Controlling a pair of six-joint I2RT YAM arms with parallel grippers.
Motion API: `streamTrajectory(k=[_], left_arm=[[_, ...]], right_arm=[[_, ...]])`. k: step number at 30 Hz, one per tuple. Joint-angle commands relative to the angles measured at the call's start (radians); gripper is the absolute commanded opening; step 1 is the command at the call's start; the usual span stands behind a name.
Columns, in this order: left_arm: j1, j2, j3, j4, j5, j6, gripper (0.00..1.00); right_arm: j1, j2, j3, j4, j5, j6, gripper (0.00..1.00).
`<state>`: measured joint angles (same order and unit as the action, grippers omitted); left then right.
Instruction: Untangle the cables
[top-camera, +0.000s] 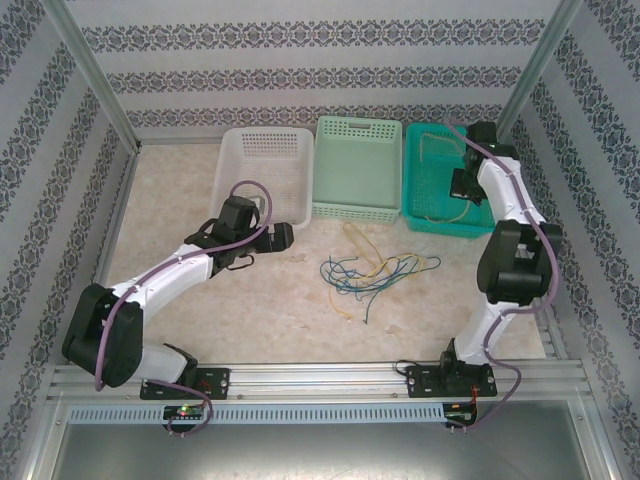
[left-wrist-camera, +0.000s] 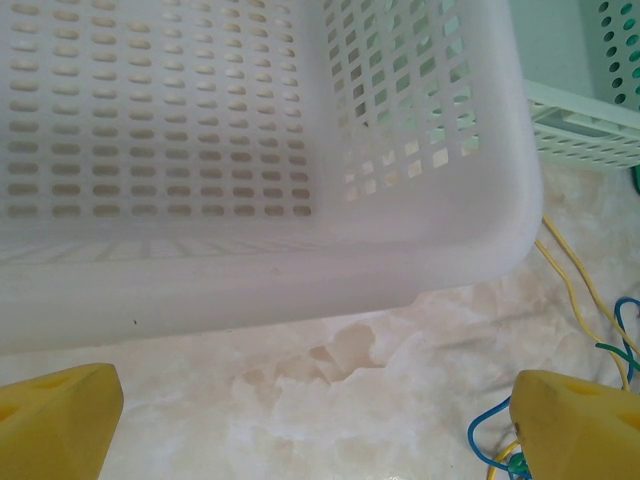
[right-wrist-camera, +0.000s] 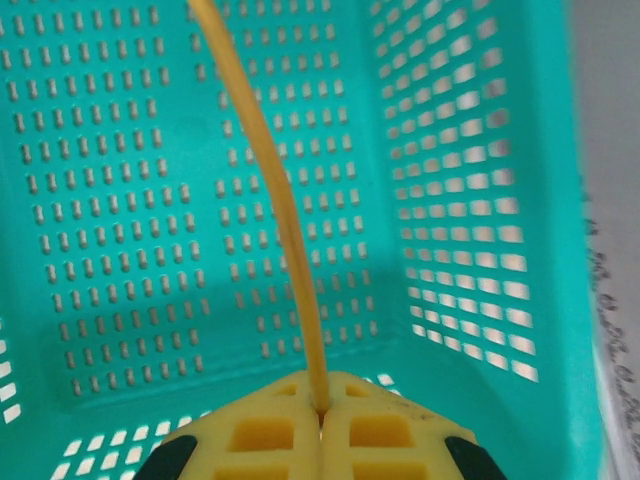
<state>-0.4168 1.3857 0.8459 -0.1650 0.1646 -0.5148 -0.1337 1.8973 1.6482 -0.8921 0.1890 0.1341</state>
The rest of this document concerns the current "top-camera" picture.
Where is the teal plastic basket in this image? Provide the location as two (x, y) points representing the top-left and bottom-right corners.
(399, 122), (497, 237)

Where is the white perforated plastic basket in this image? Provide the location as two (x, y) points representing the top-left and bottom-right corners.
(212, 127), (316, 230)

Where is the mint green plastic basket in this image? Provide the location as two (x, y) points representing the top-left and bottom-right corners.
(312, 115), (404, 224)

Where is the small circuit board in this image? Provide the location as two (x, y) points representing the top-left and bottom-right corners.
(163, 404), (207, 422)
(443, 403), (480, 426)

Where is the grey metal sheet panel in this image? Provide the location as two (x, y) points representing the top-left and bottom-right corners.
(29, 399), (616, 480)

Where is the aluminium frame post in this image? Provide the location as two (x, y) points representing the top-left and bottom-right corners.
(47, 0), (142, 150)
(497, 0), (586, 136)

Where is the aluminium side rail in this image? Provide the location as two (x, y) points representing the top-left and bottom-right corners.
(534, 304), (571, 360)
(67, 144), (144, 366)

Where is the aluminium mounting rail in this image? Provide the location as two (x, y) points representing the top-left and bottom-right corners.
(47, 362), (586, 401)

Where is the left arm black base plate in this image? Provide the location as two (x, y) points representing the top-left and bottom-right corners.
(139, 367), (232, 401)

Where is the slotted grey cable duct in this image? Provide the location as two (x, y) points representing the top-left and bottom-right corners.
(67, 403), (447, 425)

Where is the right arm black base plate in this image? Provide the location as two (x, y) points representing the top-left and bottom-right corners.
(404, 364), (499, 400)

